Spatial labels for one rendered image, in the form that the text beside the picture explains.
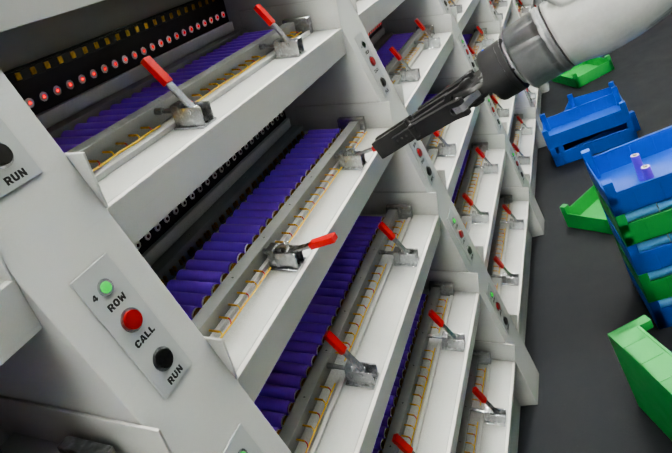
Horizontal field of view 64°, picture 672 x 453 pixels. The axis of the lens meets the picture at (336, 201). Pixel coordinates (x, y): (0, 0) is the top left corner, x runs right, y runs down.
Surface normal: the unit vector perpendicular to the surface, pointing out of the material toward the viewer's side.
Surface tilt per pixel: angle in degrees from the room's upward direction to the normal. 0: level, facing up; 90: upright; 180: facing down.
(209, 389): 90
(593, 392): 0
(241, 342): 19
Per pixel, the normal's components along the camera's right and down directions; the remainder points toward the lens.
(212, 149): 0.93, 0.01
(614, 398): -0.48, -0.82
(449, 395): -0.18, -0.87
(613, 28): -0.09, 0.76
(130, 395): 0.81, -0.28
